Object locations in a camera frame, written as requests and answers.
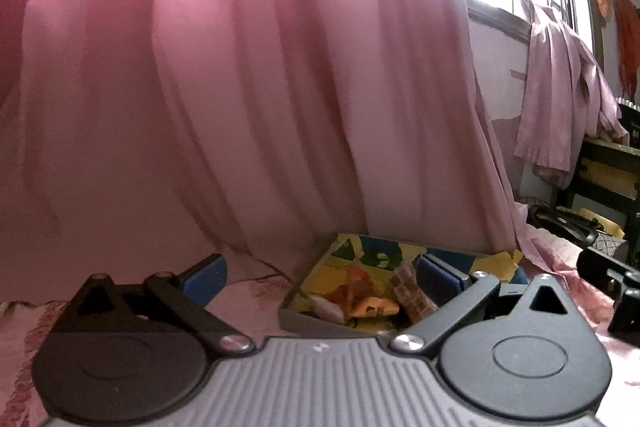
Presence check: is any grey snack tray box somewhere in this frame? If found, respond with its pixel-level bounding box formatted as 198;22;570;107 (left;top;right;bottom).
279;233;527;338

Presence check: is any pink floral bed sheet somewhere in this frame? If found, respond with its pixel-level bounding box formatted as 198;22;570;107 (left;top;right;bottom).
1;255;639;426

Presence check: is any pink patterned snack packet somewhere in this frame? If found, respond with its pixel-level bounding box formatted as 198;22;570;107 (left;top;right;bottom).
388;261;438;324

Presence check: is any orange hanging wall decoration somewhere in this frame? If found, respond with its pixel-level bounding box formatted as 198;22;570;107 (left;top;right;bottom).
597;0;639;102

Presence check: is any dark wooden side table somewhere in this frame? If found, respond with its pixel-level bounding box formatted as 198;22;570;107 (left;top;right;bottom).
554;138;639;244

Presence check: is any black box on table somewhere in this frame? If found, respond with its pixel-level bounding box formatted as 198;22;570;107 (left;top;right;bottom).
617;98;640;148

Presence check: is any tied purple curtain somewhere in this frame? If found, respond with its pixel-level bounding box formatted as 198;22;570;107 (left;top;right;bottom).
514;0;629;190

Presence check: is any large pink curtain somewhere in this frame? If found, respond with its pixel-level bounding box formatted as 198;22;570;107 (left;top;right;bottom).
1;0;532;301

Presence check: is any orange sausage snack packet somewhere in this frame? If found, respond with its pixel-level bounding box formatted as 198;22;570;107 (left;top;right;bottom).
323;265;400;322

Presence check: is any black handbag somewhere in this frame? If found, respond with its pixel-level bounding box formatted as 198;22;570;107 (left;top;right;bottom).
527;204;628;256

